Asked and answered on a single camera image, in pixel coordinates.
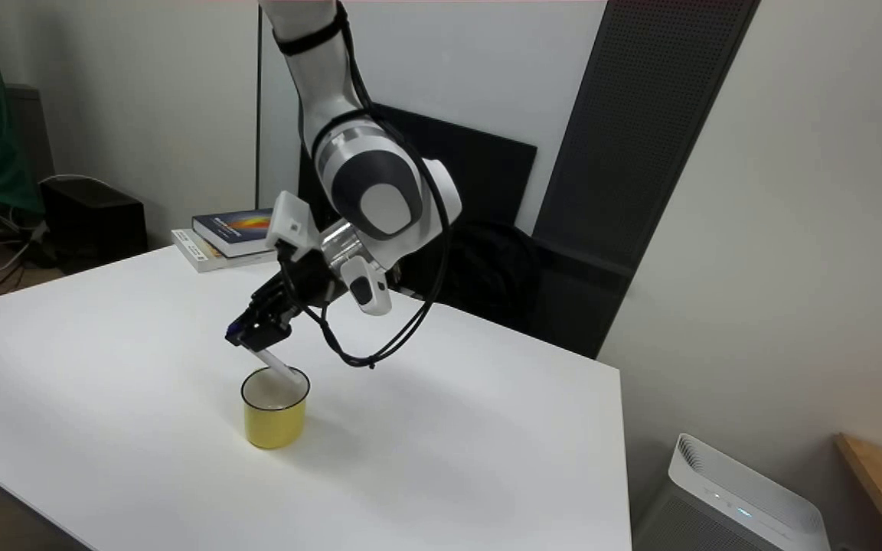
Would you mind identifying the black board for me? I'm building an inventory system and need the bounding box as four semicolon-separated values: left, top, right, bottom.
297;103;539;235

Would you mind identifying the blue book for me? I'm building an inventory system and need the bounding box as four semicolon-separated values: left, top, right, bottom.
191;207;278;259

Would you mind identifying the dark perforated panel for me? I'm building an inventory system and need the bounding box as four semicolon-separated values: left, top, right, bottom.
530;0;762;360

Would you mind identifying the yellow mug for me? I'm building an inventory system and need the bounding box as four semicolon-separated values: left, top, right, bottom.
240;366;312;451

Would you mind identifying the white book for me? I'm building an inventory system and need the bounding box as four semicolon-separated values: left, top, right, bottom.
171;228;279;274

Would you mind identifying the black speaker box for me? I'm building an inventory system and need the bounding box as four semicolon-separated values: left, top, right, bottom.
38;177;149;276

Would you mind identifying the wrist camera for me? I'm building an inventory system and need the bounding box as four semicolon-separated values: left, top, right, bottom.
266;191;319;262

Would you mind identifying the white marker with blue cap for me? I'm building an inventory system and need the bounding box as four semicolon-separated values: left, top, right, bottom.
225;324;301;384

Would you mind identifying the white air purifier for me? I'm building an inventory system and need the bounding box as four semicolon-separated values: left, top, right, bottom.
632;432;833;551

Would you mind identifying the white cable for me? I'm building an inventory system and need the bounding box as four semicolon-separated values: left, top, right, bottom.
0;174;109;289

